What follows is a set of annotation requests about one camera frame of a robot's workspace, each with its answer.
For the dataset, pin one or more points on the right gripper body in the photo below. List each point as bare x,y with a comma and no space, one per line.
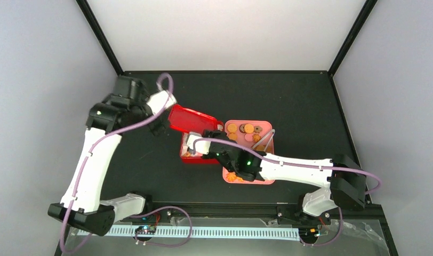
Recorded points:
211,133

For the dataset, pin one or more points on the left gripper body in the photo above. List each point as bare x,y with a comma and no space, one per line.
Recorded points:
155,129

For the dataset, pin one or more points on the red tin lid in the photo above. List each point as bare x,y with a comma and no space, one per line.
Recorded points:
186,120

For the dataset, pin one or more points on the red cookie tin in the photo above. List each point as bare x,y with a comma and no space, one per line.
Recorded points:
195,159

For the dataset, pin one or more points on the pink tray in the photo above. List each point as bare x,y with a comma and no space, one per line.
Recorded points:
257,135

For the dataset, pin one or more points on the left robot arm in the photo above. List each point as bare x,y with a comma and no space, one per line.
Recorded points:
128,107

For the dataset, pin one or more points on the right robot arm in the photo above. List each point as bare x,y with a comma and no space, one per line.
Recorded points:
339,180

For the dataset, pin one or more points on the chocolate nut cookie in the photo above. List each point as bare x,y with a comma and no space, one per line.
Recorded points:
242,128

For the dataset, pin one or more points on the pink round cookie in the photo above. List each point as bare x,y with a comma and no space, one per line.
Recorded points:
249,137

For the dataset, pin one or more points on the orange round cookie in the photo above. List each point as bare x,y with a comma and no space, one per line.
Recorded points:
248,128

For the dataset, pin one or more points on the orange swirl cookie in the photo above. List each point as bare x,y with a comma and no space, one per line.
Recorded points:
231,177

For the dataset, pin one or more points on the left circuit board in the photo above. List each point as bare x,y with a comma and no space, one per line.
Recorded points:
145,231

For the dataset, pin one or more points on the circuit board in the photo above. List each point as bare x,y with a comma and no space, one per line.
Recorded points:
311,232
145,231

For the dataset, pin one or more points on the right circuit board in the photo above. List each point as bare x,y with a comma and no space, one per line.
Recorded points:
311,232

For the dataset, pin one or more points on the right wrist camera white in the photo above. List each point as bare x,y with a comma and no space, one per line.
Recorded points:
196,144

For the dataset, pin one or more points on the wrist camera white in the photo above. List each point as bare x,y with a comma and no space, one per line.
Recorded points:
161,100
196,144

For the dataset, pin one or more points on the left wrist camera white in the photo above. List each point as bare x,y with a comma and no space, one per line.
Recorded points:
161,100

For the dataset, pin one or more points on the white slotted cable duct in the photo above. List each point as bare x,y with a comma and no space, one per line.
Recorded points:
287,234

